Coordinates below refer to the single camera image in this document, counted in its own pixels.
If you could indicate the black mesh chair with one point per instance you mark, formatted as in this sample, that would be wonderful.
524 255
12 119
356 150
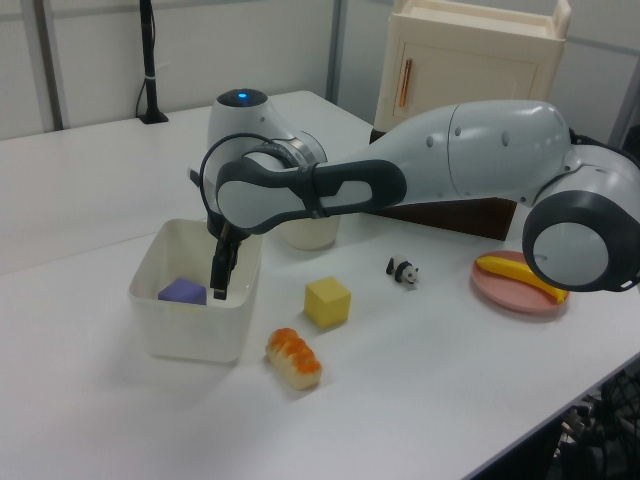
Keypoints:
620 415

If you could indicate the yellow toy banana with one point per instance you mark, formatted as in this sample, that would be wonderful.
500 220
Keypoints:
505 267

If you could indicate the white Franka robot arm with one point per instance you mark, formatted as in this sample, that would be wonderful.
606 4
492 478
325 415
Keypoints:
475 150

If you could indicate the pink plate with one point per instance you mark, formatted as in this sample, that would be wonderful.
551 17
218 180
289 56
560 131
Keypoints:
500 296

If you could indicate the translucent white plastic box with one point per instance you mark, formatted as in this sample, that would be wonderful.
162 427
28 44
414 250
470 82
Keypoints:
190 330

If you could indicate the dark brown cabinet base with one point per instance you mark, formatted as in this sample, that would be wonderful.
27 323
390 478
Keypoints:
475 220

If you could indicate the cream toy cabinet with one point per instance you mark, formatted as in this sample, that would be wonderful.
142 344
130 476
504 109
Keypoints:
475 65

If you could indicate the yellow foam cube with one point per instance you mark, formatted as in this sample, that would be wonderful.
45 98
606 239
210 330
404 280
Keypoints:
327 302

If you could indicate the white lidded trash bin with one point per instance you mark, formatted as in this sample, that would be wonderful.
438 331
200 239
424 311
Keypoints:
310 236

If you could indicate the purple foam cube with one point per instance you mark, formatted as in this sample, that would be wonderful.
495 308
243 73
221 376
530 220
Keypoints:
182 292

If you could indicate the toy bread loaf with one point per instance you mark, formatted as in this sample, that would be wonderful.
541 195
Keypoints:
295 360

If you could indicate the panda figurine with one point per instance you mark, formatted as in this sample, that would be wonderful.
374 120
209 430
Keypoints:
402 271

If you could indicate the black camera pole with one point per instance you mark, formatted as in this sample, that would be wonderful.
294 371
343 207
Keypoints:
148 50

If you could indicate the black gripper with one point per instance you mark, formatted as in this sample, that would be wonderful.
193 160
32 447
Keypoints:
222 231

